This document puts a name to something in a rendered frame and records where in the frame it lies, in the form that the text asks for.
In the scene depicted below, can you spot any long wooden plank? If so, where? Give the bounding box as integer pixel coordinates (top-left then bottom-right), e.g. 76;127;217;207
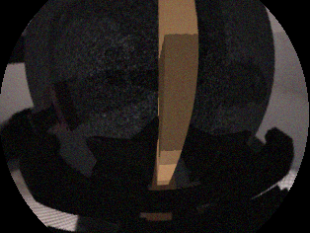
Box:
156;0;199;185

